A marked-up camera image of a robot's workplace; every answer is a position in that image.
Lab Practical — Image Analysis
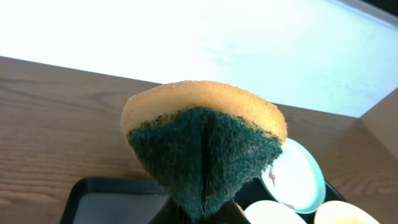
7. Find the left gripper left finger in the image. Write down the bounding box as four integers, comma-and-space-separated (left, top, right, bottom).
148, 198, 190, 224

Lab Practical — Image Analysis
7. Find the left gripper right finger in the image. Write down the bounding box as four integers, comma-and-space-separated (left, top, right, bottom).
214, 199, 250, 224

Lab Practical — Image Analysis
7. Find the light blue plate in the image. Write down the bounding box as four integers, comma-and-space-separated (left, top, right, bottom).
244, 200, 307, 224
260, 138, 326, 214

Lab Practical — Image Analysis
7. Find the yellow green scrub sponge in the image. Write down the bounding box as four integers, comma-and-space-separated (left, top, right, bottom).
120, 81, 287, 223

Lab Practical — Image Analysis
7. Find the black rectangular tray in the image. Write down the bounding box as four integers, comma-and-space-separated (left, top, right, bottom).
60, 177, 168, 224

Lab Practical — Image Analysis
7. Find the yellow plate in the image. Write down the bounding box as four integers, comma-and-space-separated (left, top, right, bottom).
313, 200, 380, 224

